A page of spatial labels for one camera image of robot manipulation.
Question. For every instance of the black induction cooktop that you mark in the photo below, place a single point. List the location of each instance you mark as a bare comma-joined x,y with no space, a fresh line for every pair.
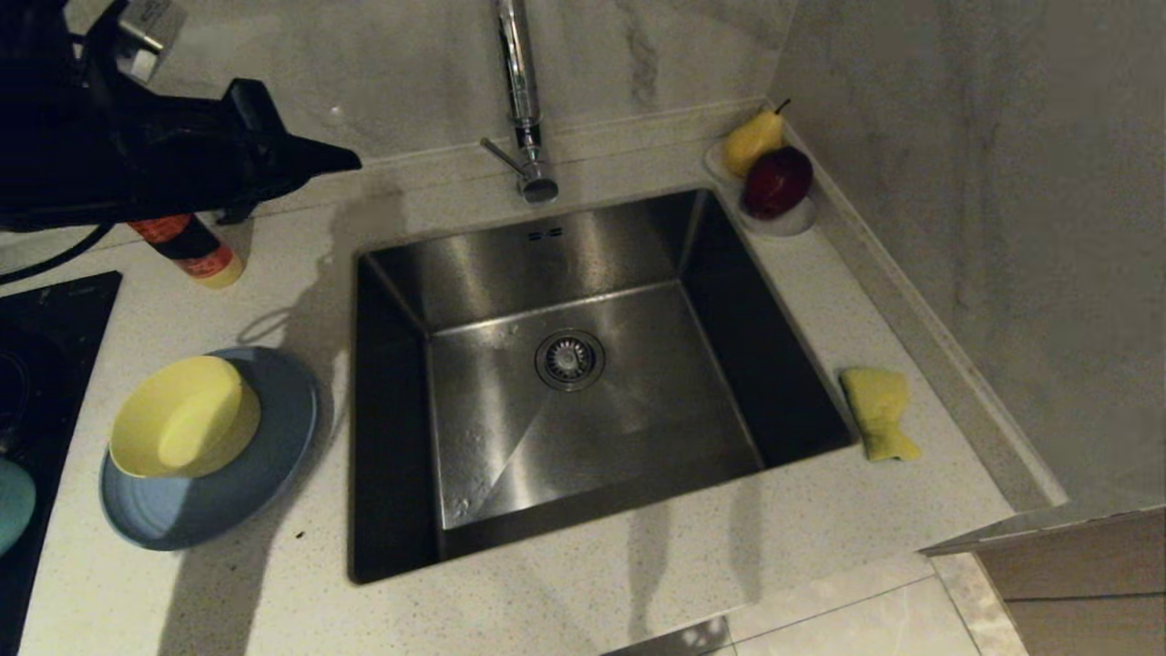
46,346

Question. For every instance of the yellow plastic bowl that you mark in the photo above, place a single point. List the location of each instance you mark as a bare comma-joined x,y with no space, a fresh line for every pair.
178,419

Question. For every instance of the yellow pear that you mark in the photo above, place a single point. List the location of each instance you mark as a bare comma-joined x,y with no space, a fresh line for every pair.
752,142

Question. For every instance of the dark red apple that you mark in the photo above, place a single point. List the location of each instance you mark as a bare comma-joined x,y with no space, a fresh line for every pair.
777,183

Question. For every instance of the orange dish soap bottle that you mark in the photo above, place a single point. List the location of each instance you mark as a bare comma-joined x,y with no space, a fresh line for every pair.
196,251

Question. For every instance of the stainless steel sink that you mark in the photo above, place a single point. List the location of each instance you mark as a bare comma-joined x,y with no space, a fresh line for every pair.
656,374

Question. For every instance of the yellow green sponge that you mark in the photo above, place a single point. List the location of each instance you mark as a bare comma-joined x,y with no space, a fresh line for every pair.
878,405

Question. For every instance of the blue round plate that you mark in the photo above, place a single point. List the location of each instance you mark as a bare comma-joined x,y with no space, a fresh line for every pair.
228,510

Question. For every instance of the small white fruit dish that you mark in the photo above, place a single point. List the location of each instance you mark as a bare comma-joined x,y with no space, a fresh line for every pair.
785,228

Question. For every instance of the chrome faucet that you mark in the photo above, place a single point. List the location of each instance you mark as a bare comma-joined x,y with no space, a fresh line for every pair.
521,100

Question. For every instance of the teal bowl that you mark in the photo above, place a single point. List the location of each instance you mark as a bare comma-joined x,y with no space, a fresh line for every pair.
11,506

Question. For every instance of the metal sink drain strainer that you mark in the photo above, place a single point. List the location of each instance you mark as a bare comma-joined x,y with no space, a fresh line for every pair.
570,360

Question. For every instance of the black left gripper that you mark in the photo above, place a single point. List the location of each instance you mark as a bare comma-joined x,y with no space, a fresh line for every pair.
182,155

